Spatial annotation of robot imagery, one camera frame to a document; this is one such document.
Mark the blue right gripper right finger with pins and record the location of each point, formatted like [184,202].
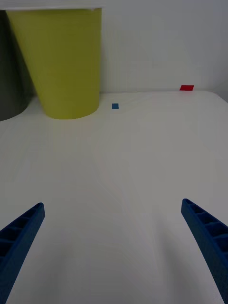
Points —
[211,240]

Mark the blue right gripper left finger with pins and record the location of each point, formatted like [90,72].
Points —
[16,249]

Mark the grey plastic waste bin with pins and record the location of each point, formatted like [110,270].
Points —
[10,78]

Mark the yellow-green plastic waste bin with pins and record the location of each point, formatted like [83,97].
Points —
[64,64]

